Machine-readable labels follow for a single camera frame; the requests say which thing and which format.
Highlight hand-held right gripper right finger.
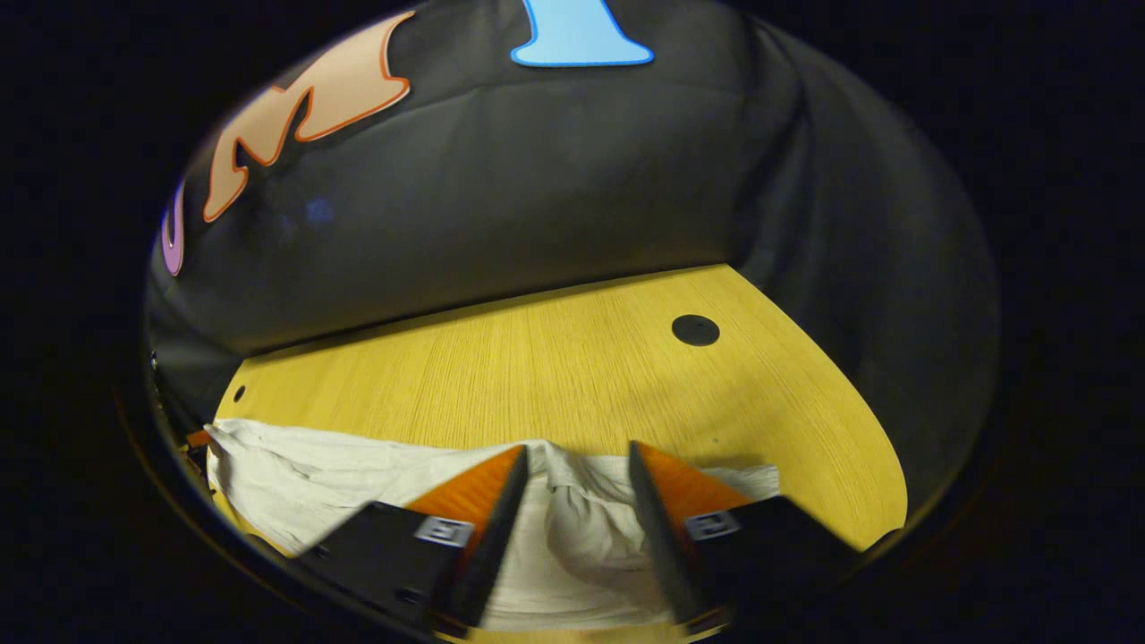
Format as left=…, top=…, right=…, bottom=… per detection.
left=628, top=440, right=866, bottom=636

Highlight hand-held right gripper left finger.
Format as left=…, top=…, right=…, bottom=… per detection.
left=298, top=444, right=530, bottom=638

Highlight white jeans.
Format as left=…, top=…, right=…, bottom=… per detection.
left=204, top=418, right=782, bottom=632

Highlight black backdrop cloth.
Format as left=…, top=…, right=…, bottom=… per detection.
left=143, top=0, right=1001, bottom=511

